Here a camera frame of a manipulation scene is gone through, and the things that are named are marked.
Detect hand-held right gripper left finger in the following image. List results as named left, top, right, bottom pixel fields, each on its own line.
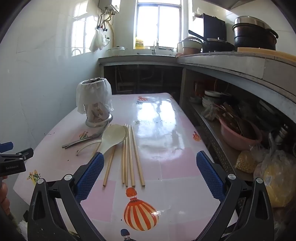
left=27, top=152, right=107, bottom=241

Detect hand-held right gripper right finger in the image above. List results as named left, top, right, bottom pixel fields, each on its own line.
left=196, top=151, right=274, bottom=241

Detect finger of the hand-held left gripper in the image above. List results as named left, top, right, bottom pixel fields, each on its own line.
left=0, top=142, right=14, bottom=153
left=0, top=148, right=34, bottom=164

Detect bamboo chopstick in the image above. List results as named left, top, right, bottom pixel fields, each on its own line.
left=128, top=125, right=136, bottom=188
left=125, top=125, right=129, bottom=188
left=122, top=124, right=127, bottom=184
left=131, top=126, right=146, bottom=188
left=103, top=147, right=116, bottom=187

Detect metal spoon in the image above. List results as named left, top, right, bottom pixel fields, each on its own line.
left=62, top=133, right=104, bottom=148
left=65, top=136, right=102, bottom=149

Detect cream plastic rice spoon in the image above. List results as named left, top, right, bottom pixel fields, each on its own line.
left=97, top=124, right=129, bottom=156

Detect patterned utensil holder cup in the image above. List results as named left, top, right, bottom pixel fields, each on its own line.
left=85, top=102, right=113, bottom=128

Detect person's left forearm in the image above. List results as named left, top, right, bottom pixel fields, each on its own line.
left=0, top=212, right=28, bottom=241

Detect person's left hand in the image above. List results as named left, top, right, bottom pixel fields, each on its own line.
left=0, top=176, right=11, bottom=217

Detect bag of corn kernels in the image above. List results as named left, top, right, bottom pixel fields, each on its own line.
left=235, top=150, right=258, bottom=174

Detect pink plastic basin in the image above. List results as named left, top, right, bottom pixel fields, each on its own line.
left=219, top=117, right=263, bottom=151

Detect grey metal shelf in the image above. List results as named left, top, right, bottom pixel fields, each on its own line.
left=188, top=101, right=255, bottom=182

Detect pink printed tablecloth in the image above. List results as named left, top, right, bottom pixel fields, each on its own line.
left=13, top=93, right=238, bottom=241

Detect yellow plastic bag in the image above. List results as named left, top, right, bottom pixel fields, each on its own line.
left=264, top=148, right=296, bottom=208

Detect stack of white bowls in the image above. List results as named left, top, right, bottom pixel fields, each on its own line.
left=202, top=90, right=223, bottom=108

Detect white plastic bag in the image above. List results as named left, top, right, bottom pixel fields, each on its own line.
left=76, top=78, right=114, bottom=115

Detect grey kitchen counter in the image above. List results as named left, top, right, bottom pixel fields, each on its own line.
left=99, top=51, right=296, bottom=102

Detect stacked pots on counter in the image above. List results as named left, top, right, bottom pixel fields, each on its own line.
left=181, top=37, right=203, bottom=55

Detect black frying pan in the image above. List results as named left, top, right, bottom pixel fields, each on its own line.
left=188, top=30, right=235, bottom=53

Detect hanging clear plastic bags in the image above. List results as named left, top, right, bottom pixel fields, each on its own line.
left=89, top=28, right=110, bottom=52

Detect metal sink faucet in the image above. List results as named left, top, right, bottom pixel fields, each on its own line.
left=151, top=39, right=160, bottom=55

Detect black countertop appliance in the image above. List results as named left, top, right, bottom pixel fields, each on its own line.
left=203, top=13, right=227, bottom=42

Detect kitchen window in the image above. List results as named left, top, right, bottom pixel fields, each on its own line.
left=135, top=0, right=184, bottom=49

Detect white water heater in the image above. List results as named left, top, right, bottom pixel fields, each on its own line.
left=98, top=0, right=121, bottom=13

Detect grey range hood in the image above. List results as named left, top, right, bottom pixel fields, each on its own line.
left=225, top=0, right=275, bottom=10

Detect yellow gas hose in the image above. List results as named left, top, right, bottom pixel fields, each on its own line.
left=110, top=13, right=115, bottom=48

